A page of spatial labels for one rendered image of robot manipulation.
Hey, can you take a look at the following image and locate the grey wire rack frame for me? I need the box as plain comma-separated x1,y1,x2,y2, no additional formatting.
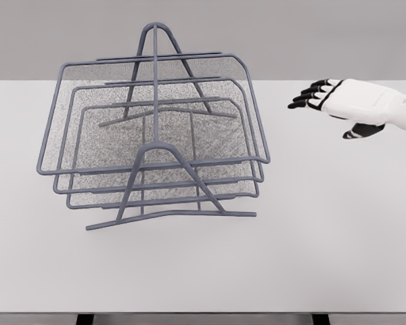
85,22,258,232

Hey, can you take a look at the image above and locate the grey mesh folder tray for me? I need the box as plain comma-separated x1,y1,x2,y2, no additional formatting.
66,97,261,209
36,52,271,176
53,77,266,195

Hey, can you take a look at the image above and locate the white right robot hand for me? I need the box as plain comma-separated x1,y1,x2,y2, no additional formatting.
287,78,402,140

